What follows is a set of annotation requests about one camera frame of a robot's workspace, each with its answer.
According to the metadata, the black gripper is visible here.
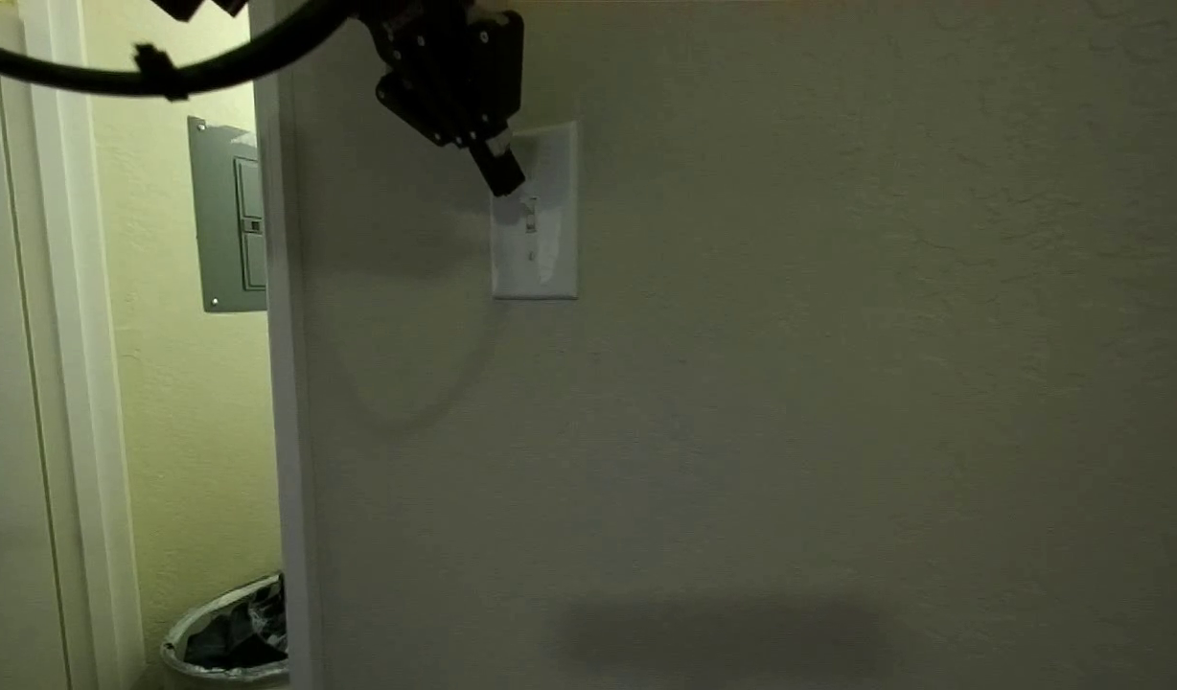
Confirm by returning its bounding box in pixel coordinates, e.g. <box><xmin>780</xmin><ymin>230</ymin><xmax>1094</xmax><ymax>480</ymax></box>
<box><xmin>358</xmin><ymin>0</ymin><xmax>529</xmax><ymax>203</ymax></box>

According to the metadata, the white light switch plate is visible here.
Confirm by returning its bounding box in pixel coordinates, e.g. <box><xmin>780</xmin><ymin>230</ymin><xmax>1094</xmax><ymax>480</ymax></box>
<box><xmin>487</xmin><ymin>118</ymin><xmax>587</xmax><ymax>305</ymax></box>

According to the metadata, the grey electrical panel box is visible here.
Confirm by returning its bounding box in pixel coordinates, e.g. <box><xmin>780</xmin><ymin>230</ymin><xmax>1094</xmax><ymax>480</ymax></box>
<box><xmin>183</xmin><ymin>113</ymin><xmax>273</xmax><ymax>316</ymax></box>

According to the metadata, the round trash bin with bag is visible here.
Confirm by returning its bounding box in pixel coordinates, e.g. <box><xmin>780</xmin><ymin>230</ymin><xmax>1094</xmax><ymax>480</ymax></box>
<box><xmin>156</xmin><ymin>569</ymin><xmax>293</xmax><ymax>690</ymax></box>

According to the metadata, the black cable tie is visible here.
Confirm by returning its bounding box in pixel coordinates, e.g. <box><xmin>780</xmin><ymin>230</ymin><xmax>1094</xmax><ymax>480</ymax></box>
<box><xmin>129</xmin><ymin>38</ymin><xmax>195</xmax><ymax>103</ymax></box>

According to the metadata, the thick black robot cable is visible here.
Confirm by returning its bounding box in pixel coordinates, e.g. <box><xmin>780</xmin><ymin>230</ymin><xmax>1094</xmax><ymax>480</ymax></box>
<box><xmin>0</xmin><ymin>0</ymin><xmax>368</xmax><ymax>103</ymax></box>

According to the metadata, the white door frame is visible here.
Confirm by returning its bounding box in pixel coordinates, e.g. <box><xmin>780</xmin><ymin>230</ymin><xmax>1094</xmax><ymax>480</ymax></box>
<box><xmin>0</xmin><ymin>0</ymin><xmax>150</xmax><ymax>690</ymax></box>

